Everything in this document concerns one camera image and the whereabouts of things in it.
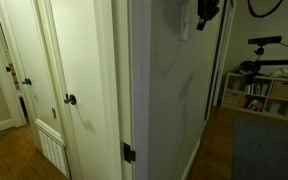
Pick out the row of leaning books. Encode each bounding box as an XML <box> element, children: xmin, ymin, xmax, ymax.
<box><xmin>240</xmin><ymin>97</ymin><xmax>265</xmax><ymax>113</ymax></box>

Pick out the large wicker basket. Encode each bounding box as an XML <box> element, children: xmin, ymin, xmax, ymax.
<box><xmin>269</xmin><ymin>80</ymin><xmax>288</xmax><ymax>100</ymax></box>

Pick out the black bar camera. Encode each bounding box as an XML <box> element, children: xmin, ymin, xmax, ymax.
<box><xmin>247</xmin><ymin>35</ymin><xmax>283</xmax><ymax>47</ymax></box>

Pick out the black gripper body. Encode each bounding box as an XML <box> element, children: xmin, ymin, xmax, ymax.
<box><xmin>197</xmin><ymin>0</ymin><xmax>221</xmax><ymax>21</ymax></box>

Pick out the black looped cable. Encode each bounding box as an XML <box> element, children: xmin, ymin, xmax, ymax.
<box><xmin>246</xmin><ymin>0</ymin><xmax>284</xmax><ymax>19</ymax></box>

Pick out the white beadboard panel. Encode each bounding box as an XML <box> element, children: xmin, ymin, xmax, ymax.
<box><xmin>34</xmin><ymin>118</ymin><xmax>71</xmax><ymax>180</ymax></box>

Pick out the white door with shadowed knob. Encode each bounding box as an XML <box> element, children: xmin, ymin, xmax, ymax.
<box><xmin>48</xmin><ymin>0</ymin><xmax>124</xmax><ymax>180</ymax></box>

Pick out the white panelled door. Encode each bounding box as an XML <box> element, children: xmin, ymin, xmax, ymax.
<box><xmin>0</xmin><ymin>0</ymin><xmax>67</xmax><ymax>148</ymax></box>

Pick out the grey rug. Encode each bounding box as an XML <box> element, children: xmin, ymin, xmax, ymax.
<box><xmin>231</xmin><ymin>114</ymin><xmax>288</xmax><ymax>180</ymax></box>

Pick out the black door hinge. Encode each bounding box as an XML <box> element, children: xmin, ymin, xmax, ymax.
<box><xmin>122</xmin><ymin>141</ymin><xmax>137</xmax><ymax>165</ymax></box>

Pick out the small wicker basket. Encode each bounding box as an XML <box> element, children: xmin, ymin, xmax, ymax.
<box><xmin>223</xmin><ymin>91</ymin><xmax>245</xmax><ymax>110</ymax></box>

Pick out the row of upright books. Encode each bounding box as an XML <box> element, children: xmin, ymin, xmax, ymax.
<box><xmin>244</xmin><ymin>82</ymin><xmax>264</xmax><ymax>96</ymax></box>

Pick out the large black door knob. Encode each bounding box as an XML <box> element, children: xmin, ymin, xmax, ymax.
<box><xmin>63</xmin><ymin>93</ymin><xmax>78</xmax><ymax>106</ymax></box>

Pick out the white crumpled cloth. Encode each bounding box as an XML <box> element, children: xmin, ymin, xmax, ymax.
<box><xmin>270</xmin><ymin>67</ymin><xmax>288</xmax><ymax>80</ymax></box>

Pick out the white cube shelf unit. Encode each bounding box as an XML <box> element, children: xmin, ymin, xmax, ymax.
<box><xmin>220</xmin><ymin>72</ymin><xmax>288</xmax><ymax>126</ymax></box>

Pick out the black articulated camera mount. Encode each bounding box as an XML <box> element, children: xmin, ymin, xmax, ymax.
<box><xmin>253</xmin><ymin>45</ymin><xmax>288</xmax><ymax>73</ymax></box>

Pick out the black bag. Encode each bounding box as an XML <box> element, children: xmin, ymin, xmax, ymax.
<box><xmin>233</xmin><ymin>60</ymin><xmax>262</xmax><ymax>76</ymax></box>

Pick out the white wall switch plate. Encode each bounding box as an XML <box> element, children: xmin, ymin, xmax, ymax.
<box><xmin>179</xmin><ymin>3</ymin><xmax>190</xmax><ymax>42</ymax></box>

